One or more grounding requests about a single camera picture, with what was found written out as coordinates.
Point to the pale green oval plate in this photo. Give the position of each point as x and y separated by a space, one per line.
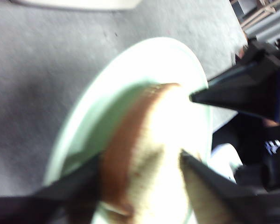
172 65

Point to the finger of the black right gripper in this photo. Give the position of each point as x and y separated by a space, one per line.
247 93
256 56

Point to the wooden frame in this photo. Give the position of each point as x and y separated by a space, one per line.
259 14

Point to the large square bread slice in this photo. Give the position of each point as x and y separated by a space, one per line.
158 140

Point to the person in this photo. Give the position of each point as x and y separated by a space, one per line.
273 144

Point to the cream two-slot toaster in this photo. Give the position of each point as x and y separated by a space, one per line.
72 3

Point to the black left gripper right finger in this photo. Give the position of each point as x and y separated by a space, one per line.
214 193

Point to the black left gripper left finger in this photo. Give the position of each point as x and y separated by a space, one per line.
49 205

